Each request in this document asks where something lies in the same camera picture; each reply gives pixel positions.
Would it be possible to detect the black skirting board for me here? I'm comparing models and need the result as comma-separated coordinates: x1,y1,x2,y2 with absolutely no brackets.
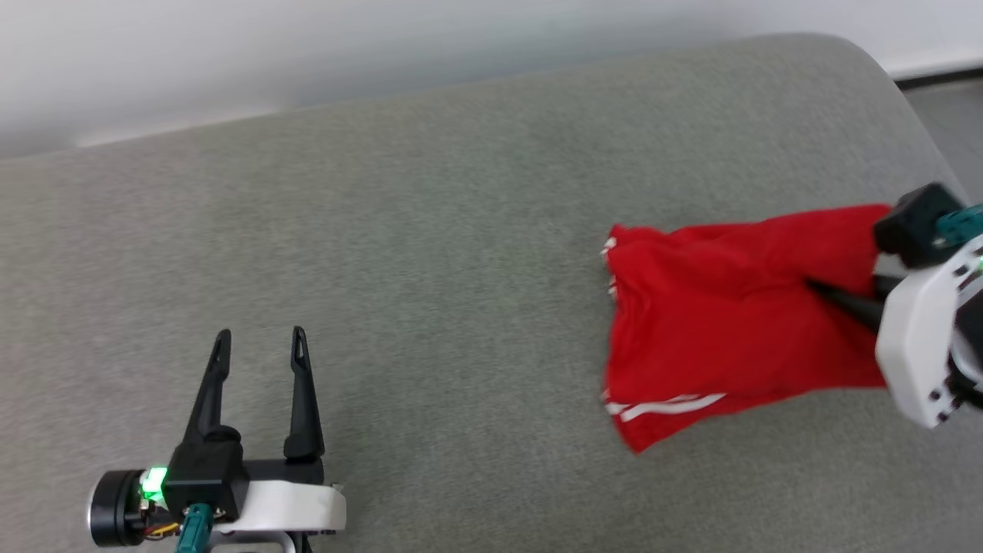
891,66,983,91

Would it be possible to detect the teal right camera cable plug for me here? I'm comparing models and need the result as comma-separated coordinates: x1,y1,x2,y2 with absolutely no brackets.
933,204,983,247

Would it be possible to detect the red and white garment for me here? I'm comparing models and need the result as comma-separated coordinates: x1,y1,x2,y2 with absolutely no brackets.
599,203,895,454

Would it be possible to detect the teal left camera cable plug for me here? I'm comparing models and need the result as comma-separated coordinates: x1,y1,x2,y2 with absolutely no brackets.
175,503,214,553

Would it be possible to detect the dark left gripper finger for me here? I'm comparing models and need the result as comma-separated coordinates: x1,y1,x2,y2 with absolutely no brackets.
283,326,326,462
183,329,233,462

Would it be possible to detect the grey fabric sofa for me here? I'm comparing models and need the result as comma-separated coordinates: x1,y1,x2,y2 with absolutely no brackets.
0,32,983,553

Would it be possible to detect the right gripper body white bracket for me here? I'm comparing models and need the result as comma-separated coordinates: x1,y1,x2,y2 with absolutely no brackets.
875,234,983,429

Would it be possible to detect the teal camera cable plug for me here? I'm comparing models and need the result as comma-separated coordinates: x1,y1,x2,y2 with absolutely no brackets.
175,503,214,553
933,204,983,247

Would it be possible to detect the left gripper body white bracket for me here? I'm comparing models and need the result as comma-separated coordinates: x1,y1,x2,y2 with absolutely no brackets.
87,459,346,548

